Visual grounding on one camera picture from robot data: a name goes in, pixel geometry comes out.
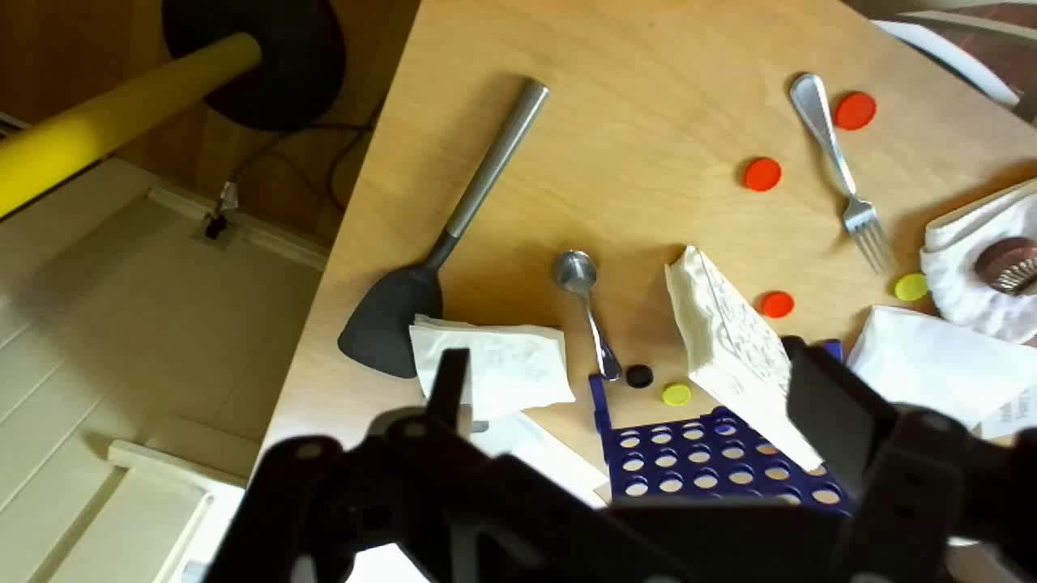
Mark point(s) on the metal spoon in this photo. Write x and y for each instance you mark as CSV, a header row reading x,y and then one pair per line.
x,y
576,269

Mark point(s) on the black game disc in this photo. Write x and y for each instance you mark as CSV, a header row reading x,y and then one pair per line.
x,y
639,375

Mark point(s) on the blue connect four grid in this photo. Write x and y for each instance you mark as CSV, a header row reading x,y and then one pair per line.
x,y
706,458

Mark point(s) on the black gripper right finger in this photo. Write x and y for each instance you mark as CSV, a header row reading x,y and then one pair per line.
x,y
915,473

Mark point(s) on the white cloth with cupcake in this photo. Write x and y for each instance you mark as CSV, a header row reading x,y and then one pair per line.
x,y
952,263

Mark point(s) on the yellow game disc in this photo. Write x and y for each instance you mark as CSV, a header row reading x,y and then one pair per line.
x,y
911,285
676,396

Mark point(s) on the yellow stand pole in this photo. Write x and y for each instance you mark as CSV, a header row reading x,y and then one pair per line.
x,y
67,144

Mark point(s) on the metal fork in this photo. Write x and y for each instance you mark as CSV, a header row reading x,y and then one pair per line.
x,y
859,218

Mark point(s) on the red game disc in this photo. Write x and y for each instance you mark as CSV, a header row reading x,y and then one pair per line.
x,y
853,111
775,301
762,174

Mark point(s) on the black stand base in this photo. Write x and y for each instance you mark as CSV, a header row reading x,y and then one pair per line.
x,y
303,57

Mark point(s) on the loose white napkin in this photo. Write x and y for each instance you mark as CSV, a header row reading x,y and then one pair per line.
x,y
509,367

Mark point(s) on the white paper sheet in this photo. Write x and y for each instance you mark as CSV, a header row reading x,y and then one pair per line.
x,y
972,375

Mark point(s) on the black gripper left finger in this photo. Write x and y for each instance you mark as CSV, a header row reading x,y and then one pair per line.
x,y
412,481

